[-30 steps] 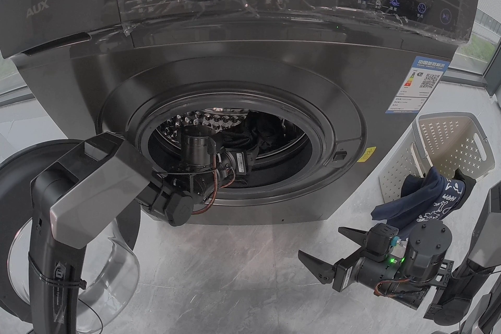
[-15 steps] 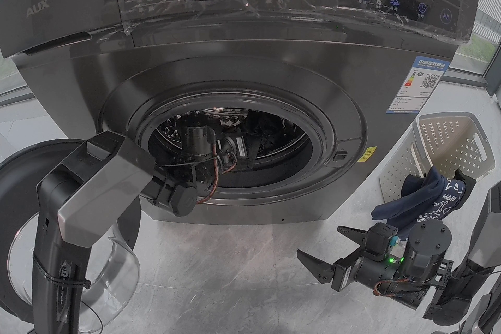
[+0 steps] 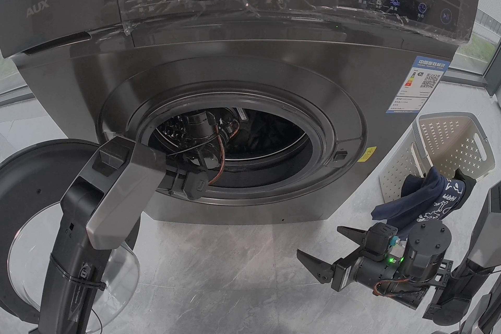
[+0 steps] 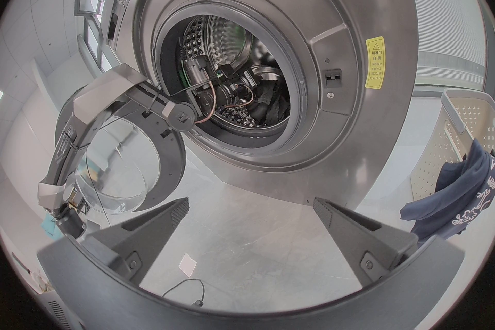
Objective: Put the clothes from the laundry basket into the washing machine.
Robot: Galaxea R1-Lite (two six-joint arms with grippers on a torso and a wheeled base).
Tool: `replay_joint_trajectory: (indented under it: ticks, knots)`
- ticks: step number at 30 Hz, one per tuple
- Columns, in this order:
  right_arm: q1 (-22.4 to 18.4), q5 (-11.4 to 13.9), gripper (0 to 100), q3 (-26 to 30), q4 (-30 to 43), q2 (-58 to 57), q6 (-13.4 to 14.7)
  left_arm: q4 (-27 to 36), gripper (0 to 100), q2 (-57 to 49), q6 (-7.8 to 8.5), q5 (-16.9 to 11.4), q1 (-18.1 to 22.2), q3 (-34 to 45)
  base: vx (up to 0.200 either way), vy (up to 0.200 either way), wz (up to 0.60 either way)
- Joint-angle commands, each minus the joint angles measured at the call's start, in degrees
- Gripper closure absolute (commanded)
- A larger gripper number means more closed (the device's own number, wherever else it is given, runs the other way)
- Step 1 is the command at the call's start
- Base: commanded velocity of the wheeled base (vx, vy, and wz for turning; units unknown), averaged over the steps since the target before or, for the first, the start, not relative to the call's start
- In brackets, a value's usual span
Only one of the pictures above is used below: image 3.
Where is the cream laundry basket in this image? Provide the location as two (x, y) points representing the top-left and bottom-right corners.
(377, 112), (492, 216)

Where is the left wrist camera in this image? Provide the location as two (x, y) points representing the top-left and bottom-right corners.
(183, 170), (209, 201)

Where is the window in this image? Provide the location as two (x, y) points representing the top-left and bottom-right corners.
(446, 0), (501, 99)

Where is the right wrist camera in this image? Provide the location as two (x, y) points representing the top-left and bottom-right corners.
(365, 222), (398, 261)

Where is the heap of dark clothes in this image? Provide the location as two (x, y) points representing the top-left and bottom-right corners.
(242, 112), (308, 154)

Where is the grey washing machine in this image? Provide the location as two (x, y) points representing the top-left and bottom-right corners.
(0, 0), (481, 224)

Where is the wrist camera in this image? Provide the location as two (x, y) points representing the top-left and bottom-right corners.
(365, 222), (398, 261)
(183, 170), (209, 201)

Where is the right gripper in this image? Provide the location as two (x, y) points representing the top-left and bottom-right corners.
(296, 225), (401, 292)

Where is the washing machine door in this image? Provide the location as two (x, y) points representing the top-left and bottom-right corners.
(0, 139), (142, 334)

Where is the black garment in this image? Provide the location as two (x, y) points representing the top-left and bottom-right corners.
(455, 168), (478, 208)

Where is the dark blue T-shirt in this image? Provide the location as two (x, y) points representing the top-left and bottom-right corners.
(371, 166), (470, 236)

